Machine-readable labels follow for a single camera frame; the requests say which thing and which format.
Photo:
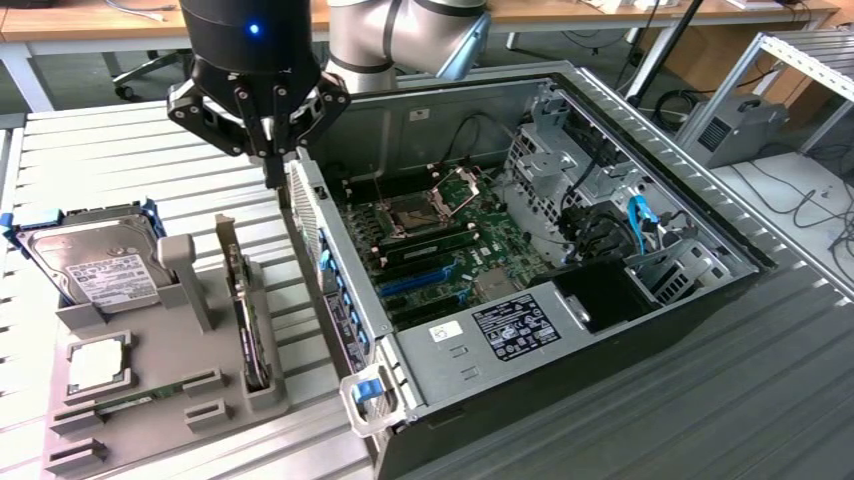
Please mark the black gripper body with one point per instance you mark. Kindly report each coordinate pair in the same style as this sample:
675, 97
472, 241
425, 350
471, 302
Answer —
246, 40

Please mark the Nvidia graphics card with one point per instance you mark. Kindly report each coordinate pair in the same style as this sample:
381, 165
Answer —
248, 320

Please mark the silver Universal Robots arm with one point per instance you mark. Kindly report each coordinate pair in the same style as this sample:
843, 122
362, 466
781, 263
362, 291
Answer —
373, 45

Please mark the black office chair base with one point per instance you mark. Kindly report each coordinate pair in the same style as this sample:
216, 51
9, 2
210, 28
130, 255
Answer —
153, 65

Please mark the metal socket locking lever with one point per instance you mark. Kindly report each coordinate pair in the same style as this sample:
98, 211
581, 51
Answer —
378, 192

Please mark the wooden desk with cardboard box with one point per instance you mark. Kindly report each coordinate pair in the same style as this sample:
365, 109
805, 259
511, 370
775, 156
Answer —
100, 25

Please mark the CPU socket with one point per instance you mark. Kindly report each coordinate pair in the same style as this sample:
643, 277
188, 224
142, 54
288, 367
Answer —
409, 217

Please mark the metal socket cover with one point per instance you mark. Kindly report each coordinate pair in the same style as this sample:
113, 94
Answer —
460, 187

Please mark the blue card retention clip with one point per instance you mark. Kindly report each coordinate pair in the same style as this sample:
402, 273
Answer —
354, 318
324, 262
364, 341
340, 289

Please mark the hard disk in blue carrier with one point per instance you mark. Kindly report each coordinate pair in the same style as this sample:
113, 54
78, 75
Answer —
86, 260

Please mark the perforated metal drive cage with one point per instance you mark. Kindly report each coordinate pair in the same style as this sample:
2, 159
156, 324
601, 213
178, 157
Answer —
540, 165

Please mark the blue expansion slot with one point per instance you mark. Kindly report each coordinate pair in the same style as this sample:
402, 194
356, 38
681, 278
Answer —
413, 281

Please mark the green Dell motherboard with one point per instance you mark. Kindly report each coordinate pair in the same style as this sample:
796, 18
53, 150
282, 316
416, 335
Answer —
513, 240

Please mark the long wooden desk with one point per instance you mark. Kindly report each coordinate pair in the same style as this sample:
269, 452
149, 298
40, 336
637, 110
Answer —
567, 12

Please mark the silver chipset heatsink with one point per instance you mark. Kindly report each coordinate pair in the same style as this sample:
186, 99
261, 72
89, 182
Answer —
496, 285

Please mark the grey plastic parts rack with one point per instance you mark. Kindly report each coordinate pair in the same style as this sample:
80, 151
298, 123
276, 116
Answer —
166, 360

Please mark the silver CPU chip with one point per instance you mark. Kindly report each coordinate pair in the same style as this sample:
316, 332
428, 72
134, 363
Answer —
96, 365

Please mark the black slanted pole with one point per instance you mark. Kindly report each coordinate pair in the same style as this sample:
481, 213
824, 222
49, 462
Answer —
660, 55

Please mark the silver power supply unit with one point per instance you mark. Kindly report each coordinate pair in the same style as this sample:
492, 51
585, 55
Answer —
453, 350

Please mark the green loose RAM stick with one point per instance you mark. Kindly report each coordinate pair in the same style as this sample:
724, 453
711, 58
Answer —
133, 398

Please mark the blue case release latch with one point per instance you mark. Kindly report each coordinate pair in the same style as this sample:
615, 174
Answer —
365, 390

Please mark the brown wooden cabinet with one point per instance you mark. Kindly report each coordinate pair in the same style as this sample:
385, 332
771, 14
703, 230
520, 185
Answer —
720, 55

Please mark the grey box device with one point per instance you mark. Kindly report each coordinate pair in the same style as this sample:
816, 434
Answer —
740, 135

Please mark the metal disk bay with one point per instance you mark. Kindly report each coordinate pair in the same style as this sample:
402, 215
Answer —
673, 280

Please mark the grey computer tower case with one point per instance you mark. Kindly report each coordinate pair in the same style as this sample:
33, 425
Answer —
567, 380

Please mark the aluminium frame shelf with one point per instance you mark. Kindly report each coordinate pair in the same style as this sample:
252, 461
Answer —
800, 55

